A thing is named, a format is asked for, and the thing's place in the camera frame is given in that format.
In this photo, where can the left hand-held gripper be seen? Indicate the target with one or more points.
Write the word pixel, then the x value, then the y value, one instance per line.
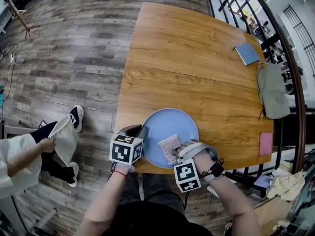
pixel 123 151

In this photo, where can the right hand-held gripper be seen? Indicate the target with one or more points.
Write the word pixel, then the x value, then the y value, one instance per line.
pixel 187 176

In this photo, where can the pink silver mesh scrubber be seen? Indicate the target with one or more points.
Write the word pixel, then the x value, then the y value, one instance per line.
pixel 168 147

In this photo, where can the light blue plate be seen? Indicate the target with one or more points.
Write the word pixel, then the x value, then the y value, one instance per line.
pixel 167 124

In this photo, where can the person's left forearm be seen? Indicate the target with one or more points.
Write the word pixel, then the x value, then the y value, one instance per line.
pixel 103 200

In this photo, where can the person's right forearm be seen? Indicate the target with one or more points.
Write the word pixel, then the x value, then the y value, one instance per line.
pixel 231 203

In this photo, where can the person's right hand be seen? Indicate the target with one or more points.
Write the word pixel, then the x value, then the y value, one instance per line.
pixel 203 162

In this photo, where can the black wrist watch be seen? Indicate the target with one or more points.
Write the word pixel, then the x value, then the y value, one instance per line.
pixel 217 169

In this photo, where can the person's grey trousers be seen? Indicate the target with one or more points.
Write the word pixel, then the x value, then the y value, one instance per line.
pixel 152 185

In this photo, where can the pink notepad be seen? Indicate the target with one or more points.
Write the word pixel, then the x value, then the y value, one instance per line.
pixel 266 144

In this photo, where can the pale lilac cloth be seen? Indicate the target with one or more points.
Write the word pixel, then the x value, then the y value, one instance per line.
pixel 262 181

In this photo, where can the person's black shirt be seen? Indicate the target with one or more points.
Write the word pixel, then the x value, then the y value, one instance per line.
pixel 152 220

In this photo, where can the grey-green fabric pouch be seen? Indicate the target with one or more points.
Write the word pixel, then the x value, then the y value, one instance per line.
pixel 272 92

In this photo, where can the cream crumpled cloth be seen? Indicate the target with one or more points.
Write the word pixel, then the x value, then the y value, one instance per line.
pixel 286 184

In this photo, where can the blue notebook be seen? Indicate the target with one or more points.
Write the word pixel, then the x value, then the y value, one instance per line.
pixel 247 54

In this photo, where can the black metal railing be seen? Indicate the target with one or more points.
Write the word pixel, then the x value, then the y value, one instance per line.
pixel 292 65

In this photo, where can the white metal rack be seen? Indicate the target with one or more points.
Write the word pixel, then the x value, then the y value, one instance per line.
pixel 24 217

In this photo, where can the red-brown wooden stand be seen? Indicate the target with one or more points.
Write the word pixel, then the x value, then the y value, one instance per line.
pixel 21 18

